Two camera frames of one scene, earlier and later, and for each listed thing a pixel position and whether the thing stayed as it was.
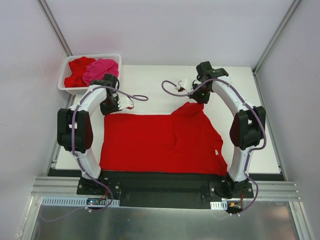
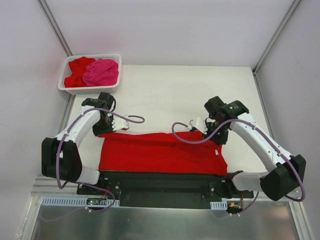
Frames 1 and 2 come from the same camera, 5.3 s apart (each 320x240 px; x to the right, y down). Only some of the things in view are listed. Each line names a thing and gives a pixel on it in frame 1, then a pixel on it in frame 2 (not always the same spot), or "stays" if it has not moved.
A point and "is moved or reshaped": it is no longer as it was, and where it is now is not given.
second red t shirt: x=78 y=66 stays
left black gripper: x=109 y=107 to x=102 y=128
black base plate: x=160 y=190 stays
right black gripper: x=200 y=98 to x=215 y=136
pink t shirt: x=96 y=70 stays
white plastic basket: x=83 y=90 stays
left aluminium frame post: x=56 y=28 stays
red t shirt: x=183 y=143 is moved or reshaped
